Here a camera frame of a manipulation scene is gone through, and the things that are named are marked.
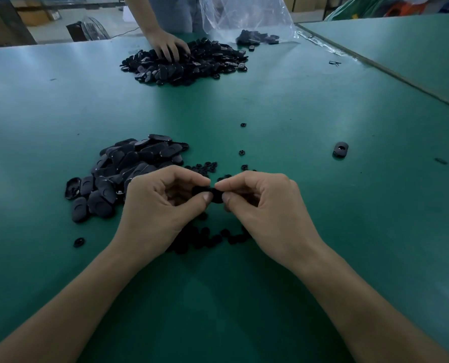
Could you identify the person's left hand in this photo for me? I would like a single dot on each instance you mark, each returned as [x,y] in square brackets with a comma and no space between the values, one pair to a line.
[153,215]

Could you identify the person's right hand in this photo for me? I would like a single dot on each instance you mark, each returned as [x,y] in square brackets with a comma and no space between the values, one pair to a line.
[277,219]

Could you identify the pile of small black buttons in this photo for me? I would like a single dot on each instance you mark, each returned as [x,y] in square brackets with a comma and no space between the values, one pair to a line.
[198,239]

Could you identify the pile of black shells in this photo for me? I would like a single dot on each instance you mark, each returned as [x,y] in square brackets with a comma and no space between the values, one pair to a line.
[202,65]
[122,162]

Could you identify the bagged batch of black parts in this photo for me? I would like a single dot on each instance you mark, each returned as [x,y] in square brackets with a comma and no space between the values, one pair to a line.
[257,37]

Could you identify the person's left forearm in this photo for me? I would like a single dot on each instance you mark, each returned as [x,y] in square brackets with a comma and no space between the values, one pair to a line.
[58,317]

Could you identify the person's right forearm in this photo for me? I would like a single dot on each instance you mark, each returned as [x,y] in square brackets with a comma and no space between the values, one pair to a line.
[372,321]

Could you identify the small black plastic scrap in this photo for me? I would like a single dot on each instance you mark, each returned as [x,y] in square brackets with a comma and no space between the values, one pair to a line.
[334,62]

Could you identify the grey floor fan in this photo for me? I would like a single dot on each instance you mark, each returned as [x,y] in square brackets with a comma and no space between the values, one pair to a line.
[87,30]

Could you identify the clear plastic bag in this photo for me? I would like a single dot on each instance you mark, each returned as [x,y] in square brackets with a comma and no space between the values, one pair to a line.
[247,12]

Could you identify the green striped bag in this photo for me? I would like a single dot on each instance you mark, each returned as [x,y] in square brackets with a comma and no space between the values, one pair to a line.
[361,6]

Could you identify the large brown cardboard box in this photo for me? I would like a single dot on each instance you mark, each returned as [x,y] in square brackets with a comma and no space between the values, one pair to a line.
[5,19]

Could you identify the red plastic stool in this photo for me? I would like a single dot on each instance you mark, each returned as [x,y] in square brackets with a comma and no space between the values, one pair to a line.
[406,7]

